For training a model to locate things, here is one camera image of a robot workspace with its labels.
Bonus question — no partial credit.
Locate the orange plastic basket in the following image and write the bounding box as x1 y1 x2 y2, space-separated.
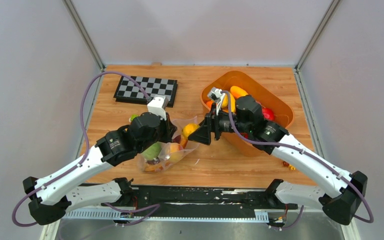
200 70 295 157

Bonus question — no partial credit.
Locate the red toy apple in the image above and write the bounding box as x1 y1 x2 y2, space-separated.
262 107 276 121

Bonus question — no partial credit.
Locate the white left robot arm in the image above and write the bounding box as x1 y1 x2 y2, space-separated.
23 112 177 226

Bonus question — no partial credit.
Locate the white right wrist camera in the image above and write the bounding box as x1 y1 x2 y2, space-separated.
207 87 226 104

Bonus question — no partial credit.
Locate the red green brick car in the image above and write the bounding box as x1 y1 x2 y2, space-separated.
128 114 139 123

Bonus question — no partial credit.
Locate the green toy cabbage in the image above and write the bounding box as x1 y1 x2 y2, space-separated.
141 142 162 161

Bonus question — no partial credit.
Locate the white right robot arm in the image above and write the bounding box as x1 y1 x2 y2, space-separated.
188 95 374 226

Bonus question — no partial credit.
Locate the black white checkerboard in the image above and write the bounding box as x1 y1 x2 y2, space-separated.
113 76 178 108

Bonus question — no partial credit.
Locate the yellow brick toy car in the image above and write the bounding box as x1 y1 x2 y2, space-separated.
282 161 296 171

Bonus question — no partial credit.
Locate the orange toy fruit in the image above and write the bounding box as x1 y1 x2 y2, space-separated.
205 101 214 109

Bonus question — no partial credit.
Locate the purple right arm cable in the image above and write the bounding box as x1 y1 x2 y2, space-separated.
220 90 375 224

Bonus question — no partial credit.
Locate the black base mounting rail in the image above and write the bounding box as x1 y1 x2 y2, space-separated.
111 185 298 219

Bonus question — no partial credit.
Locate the orange toy sausage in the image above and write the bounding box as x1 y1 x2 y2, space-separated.
140 135 188 172

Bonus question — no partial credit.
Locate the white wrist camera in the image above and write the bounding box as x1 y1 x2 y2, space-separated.
207 87 226 104
147 94 169 121

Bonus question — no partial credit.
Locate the clear zip top bag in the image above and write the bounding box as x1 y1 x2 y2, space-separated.
137 116 199 173

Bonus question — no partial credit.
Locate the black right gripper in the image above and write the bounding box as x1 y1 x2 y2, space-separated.
188 103 251 145

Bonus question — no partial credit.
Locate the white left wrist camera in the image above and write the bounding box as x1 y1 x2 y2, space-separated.
147 94 169 121

